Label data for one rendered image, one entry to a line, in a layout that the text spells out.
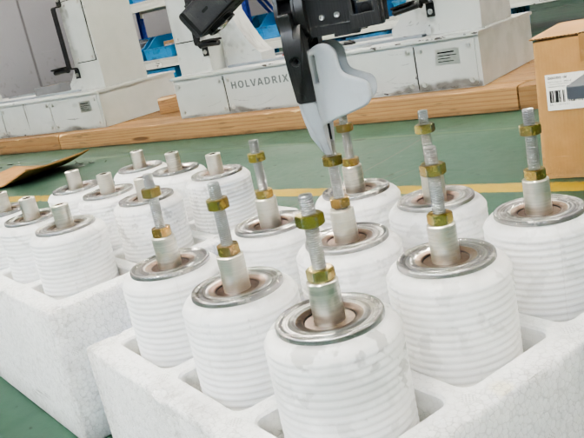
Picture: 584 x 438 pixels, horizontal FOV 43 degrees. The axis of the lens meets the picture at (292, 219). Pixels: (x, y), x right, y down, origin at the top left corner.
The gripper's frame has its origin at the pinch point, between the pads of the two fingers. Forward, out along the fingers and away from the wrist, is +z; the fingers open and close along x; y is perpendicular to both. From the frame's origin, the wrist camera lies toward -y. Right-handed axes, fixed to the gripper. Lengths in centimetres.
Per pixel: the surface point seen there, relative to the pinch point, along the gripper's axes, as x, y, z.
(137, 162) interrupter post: 50, -43, 8
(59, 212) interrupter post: 17.4, -38.1, 7.2
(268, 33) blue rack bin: 554, -150, 5
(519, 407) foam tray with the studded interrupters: -14.8, 13.6, 18.0
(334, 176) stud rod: -0.5, 0.8, 3.4
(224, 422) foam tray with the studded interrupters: -17.3, -7.1, 16.5
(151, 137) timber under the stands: 251, -134, 32
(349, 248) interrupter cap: -3.4, 1.6, 9.0
